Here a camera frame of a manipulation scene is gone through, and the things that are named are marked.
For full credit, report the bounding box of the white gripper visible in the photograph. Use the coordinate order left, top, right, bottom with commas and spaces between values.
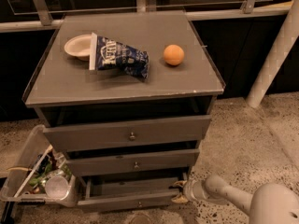
171, 180, 206, 203

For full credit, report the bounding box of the grey bottom drawer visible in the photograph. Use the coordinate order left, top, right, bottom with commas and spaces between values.
78, 169, 187, 213

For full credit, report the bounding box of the grey drawer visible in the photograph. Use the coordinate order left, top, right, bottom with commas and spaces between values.
66, 148, 199, 176
44, 115, 211, 152
78, 169, 187, 213

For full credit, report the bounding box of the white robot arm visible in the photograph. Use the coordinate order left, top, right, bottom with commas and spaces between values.
171, 175, 299, 224

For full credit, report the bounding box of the grey top drawer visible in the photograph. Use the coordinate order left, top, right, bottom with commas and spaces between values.
44, 115, 211, 152

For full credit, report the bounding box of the grey middle drawer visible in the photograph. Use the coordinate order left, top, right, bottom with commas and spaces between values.
66, 148, 199, 176

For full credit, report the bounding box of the grey drawer cabinet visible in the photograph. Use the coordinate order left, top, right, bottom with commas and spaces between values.
23, 11, 224, 200

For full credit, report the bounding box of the white plastic cup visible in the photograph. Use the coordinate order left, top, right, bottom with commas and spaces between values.
45, 176, 68, 199

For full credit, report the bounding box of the orange fruit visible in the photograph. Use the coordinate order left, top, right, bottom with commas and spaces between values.
164, 45, 185, 66

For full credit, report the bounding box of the clear plastic bin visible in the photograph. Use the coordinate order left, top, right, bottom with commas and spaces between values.
0, 125, 77, 207

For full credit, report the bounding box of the blue chip bag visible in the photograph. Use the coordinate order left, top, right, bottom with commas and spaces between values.
89, 33, 150, 79

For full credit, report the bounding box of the white paper bowl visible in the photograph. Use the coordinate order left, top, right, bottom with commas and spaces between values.
64, 35, 92, 61

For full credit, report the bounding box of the metal window rail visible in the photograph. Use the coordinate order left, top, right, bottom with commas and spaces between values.
0, 2, 293, 34

